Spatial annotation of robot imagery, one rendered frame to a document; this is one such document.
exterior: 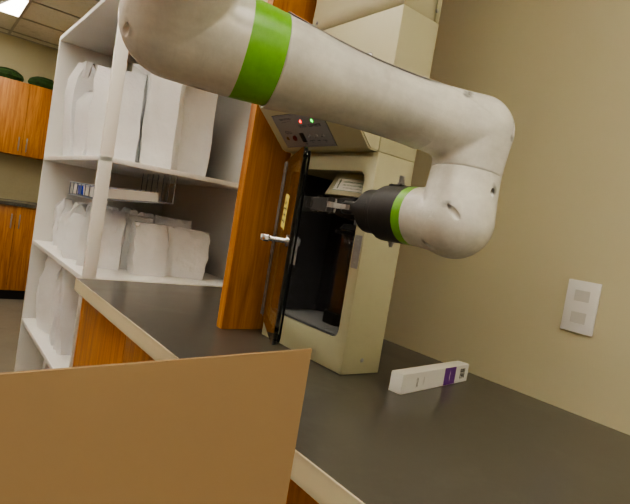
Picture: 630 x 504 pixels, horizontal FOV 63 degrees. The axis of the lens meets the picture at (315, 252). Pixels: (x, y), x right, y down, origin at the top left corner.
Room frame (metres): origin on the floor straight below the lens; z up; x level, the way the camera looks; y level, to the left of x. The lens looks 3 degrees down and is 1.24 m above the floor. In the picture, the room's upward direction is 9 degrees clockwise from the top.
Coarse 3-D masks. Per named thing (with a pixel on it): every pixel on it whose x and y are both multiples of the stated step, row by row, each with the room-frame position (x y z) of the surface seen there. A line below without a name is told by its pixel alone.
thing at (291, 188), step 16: (288, 160) 1.26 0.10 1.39; (304, 160) 1.00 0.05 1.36; (288, 176) 1.20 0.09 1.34; (288, 192) 1.15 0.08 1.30; (288, 208) 1.10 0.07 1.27; (288, 224) 1.05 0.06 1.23; (288, 240) 1.01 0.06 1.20; (272, 256) 1.27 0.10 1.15; (288, 256) 1.00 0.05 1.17; (272, 272) 1.21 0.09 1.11; (272, 288) 1.15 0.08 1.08; (272, 304) 1.10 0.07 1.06; (272, 320) 1.06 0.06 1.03; (272, 336) 1.01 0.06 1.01
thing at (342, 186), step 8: (336, 176) 1.22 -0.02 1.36; (344, 176) 1.18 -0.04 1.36; (352, 176) 1.17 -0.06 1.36; (360, 176) 1.17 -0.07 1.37; (336, 184) 1.19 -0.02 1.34; (344, 184) 1.17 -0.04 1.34; (352, 184) 1.16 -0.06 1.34; (360, 184) 1.16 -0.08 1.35; (328, 192) 1.20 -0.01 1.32; (336, 192) 1.17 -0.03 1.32; (344, 192) 1.16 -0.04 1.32; (352, 192) 1.15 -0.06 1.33; (360, 192) 1.15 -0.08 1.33
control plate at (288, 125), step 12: (276, 120) 1.22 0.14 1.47; (288, 120) 1.19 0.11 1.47; (288, 132) 1.22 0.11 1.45; (300, 132) 1.18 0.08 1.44; (312, 132) 1.15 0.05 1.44; (324, 132) 1.12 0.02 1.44; (288, 144) 1.26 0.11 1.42; (300, 144) 1.22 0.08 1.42; (312, 144) 1.18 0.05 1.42; (324, 144) 1.15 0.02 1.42; (336, 144) 1.12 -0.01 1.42
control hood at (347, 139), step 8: (264, 112) 1.24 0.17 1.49; (272, 112) 1.22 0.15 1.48; (280, 112) 1.19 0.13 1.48; (272, 120) 1.24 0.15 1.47; (272, 128) 1.26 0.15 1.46; (336, 128) 1.08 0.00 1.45; (344, 128) 1.06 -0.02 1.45; (352, 128) 1.04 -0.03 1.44; (280, 136) 1.26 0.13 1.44; (336, 136) 1.10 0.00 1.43; (344, 136) 1.08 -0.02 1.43; (352, 136) 1.06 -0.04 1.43; (360, 136) 1.04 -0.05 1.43; (368, 136) 1.04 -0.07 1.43; (376, 136) 1.05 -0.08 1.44; (280, 144) 1.28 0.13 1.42; (344, 144) 1.10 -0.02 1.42; (352, 144) 1.08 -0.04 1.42; (360, 144) 1.06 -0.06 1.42; (368, 144) 1.04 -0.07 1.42; (376, 144) 1.05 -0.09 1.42; (312, 152) 1.23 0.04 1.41
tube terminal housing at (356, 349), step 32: (352, 32) 1.18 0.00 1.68; (384, 32) 1.09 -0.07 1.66; (416, 32) 1.09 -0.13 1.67; (416, 64) 1.10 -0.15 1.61; (320, 160) 1.21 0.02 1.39; (352, 160) 1.12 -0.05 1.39; (384, 160) 1.07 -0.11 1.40; (384, 256) 1.10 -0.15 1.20; (352, 288) 1.07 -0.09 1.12; (384, 288) 1.11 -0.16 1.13; (288, 320) 1.23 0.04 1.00; (352, 320) 1.06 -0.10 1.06; (384, 320) 1.12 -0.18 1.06; (320, 352) 1.12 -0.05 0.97; (352, 352) 1.07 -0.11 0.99
